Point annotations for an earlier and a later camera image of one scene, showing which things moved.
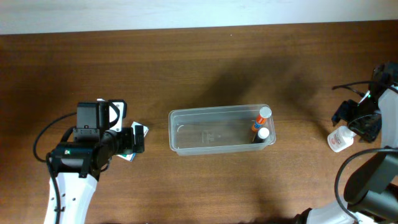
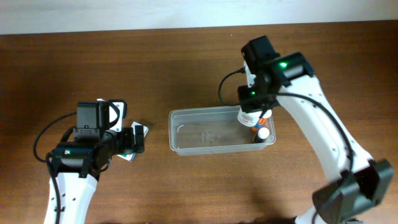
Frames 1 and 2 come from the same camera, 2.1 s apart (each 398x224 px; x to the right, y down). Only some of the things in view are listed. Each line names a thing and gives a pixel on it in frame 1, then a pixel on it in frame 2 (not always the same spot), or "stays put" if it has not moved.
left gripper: x=127 y=134 stays put
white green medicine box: x=129 y=156 stays put
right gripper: x=368 y=134 → x=246 y=104
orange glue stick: x=264 y=113 stays put
